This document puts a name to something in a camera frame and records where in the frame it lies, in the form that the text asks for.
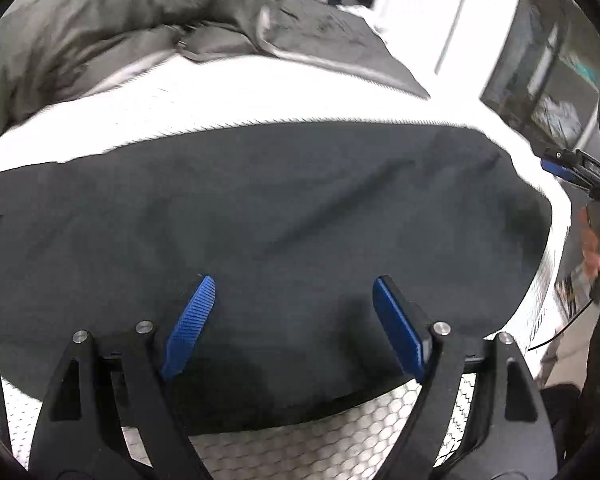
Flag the white honeycomb mattress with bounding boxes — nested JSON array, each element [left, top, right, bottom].
[[0, 55, 570, 479]]

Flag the grey duvet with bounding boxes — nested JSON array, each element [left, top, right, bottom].
[[0, 0, 427, 136]]

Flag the black pants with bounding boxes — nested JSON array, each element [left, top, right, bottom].
[[0, 122, 552, 434]]

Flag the white curtain right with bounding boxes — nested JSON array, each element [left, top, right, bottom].
[[373, 0, 519, 99]]

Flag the right hand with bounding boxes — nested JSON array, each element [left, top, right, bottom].
[[579, 207, 600, 278]]

